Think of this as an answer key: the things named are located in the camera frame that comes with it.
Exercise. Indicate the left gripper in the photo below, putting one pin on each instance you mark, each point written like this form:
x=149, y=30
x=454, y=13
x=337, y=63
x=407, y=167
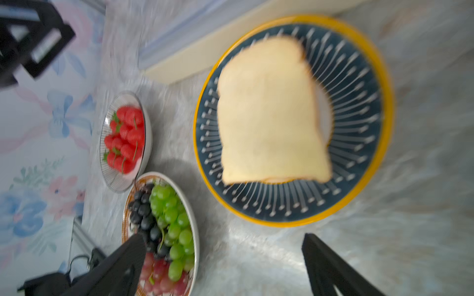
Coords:
x=25, y=25

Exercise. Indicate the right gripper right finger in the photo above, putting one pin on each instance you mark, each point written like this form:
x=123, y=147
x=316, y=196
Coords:
x=329, y=274

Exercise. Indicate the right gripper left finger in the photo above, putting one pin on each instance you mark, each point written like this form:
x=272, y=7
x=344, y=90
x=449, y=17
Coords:
x=117, y=275

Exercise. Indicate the plastic wrap dispenser box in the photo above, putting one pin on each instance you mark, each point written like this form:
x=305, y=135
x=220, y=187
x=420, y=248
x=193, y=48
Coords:
x=197, y=38

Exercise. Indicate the blue yellow-rimmed plate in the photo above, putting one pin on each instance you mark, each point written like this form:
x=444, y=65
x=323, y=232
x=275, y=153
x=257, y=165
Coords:
x=356, y=115

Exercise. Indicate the patterned fruit plate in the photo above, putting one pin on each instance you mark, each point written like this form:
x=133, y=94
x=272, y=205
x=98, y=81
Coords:
x=158, y=178

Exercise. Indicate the glass plate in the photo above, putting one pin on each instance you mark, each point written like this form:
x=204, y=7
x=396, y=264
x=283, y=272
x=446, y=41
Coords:
x=114, y=180

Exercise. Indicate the red grapes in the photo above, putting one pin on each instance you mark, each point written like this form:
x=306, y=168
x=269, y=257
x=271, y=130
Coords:
x=160, y=278

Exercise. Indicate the black grapes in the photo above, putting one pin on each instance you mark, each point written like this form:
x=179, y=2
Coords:
x=142, y=221

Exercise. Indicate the green grapes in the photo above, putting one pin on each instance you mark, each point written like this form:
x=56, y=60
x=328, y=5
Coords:
x=170, y=211

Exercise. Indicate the red strawberries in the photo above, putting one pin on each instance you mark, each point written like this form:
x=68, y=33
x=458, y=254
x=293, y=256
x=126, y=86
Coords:
x=124, y=139

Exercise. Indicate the bread slices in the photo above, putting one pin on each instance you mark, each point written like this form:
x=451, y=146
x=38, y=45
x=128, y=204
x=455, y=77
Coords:
x=268, y=116

